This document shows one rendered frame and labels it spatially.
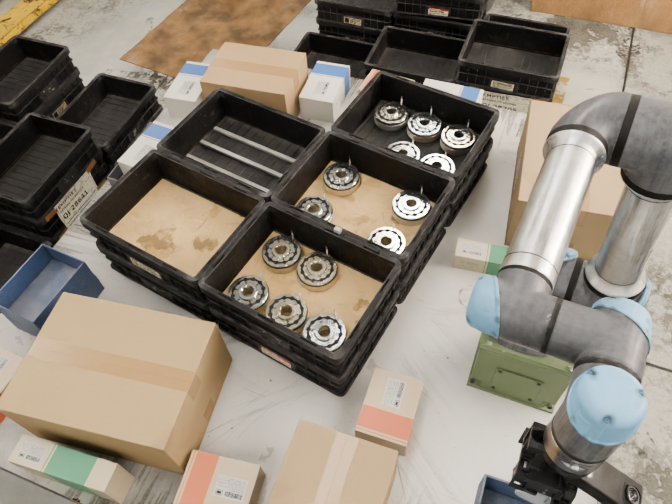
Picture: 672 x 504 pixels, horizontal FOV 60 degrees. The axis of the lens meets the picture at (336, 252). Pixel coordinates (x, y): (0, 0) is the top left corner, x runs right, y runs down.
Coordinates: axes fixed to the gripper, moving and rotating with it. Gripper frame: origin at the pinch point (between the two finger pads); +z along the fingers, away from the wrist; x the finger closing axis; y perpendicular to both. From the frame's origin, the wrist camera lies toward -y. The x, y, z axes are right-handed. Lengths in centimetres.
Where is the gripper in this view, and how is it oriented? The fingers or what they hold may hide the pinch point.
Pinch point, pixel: (547, 499)
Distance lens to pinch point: 102.6
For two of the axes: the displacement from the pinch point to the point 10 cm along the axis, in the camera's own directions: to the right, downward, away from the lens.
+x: -3.8, 7.2, -5.7
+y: -9.2, -2.9, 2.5
